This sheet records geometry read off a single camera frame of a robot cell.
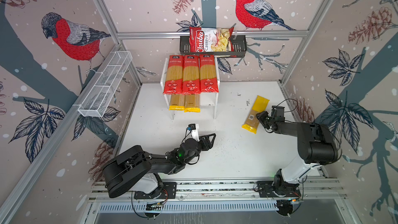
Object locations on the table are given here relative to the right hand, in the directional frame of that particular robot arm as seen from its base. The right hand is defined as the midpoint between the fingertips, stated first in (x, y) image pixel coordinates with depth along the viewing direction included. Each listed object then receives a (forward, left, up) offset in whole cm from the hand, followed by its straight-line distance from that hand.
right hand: (256, 117), depth 99 cm
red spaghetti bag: (-5, +47, +36) cm, 59 cm away
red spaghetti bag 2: (+2, +40, +35) cm, 53 cm away
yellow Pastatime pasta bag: (-3, +49, +19) cm, 52 cm away
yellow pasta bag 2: (+12, -5, -1) cm, 12 cm away
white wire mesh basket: (-11, +85, +32) cm, 91 cm away
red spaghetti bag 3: (-3, +31, +35) cm, 47 cm away
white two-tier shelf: (+1, +32, +16) cm, 36 cm away
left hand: (-20, +28, +11) cm, 36 cm away
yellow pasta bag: (-3, +40, +18) cm, 44 cm away
